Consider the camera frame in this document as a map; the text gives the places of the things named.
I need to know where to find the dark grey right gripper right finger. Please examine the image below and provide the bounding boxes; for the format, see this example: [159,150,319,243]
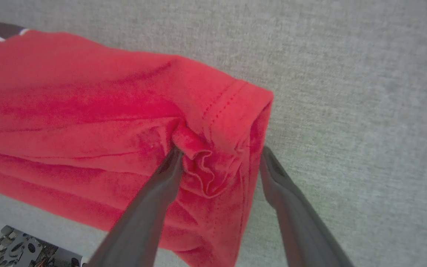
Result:
[259,145,355,267]

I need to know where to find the red white basketball jersey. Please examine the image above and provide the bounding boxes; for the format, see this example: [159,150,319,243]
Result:
[0,17,274,267]

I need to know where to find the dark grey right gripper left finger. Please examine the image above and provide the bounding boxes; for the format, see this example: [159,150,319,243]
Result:
[87,146,183,267]

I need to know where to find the grey fabric sofa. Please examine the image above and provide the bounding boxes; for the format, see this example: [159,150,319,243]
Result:
[0,0,427,267]

